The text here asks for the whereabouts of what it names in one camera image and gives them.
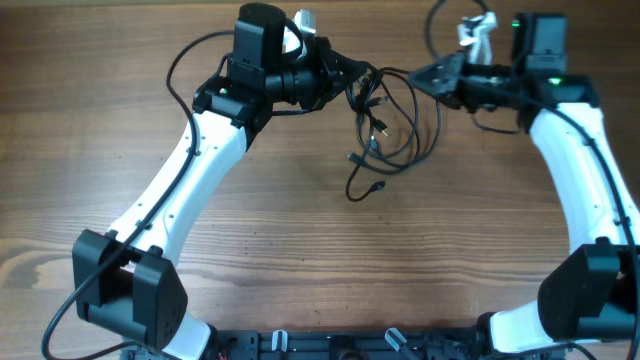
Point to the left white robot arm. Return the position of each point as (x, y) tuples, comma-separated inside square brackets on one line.
[(125, 278)]

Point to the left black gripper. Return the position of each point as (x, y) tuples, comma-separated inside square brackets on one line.
[(331, 81)]

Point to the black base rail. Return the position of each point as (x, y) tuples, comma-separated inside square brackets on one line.
[(434, 344)]

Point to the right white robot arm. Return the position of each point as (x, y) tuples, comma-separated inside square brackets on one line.
[(593, 295)]

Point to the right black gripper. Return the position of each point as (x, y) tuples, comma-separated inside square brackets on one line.
[(448, 77)]

